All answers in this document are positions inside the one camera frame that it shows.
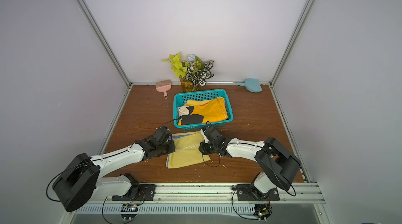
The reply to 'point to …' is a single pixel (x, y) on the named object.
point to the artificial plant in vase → (193, 74)
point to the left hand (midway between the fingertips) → (178, 147)
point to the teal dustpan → (252, 85)
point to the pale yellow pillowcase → (187, 152)
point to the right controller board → (263, 211)
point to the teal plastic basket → (180, 99)
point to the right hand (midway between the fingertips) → (199, 146)
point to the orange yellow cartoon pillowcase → (197, 111)
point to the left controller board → (129, 211)
